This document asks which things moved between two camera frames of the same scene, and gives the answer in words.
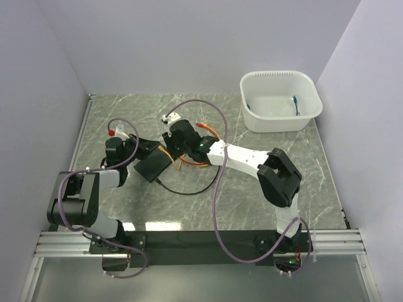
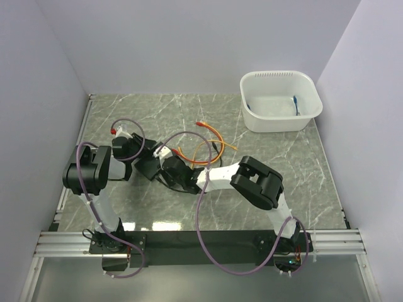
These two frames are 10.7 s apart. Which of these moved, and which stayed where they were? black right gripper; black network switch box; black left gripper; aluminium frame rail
Moved: black right gripper
Stayed: black left gripper; black network switch box; aluminium frame rail
